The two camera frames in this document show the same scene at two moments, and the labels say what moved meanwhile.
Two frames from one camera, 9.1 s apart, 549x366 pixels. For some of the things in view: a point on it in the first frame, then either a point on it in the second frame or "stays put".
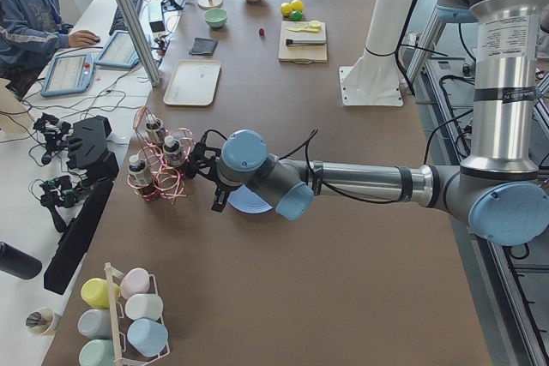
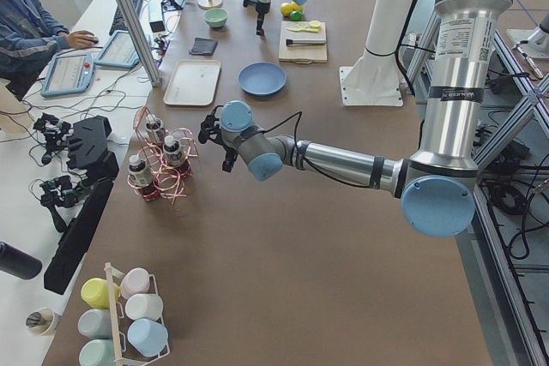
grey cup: [95, 323] stays put
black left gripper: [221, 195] → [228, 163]
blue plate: [243, 200] → [262, 79]
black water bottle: [18, 262] stays put
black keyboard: [118, 21] stays put
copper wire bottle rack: [164, 156] stays put
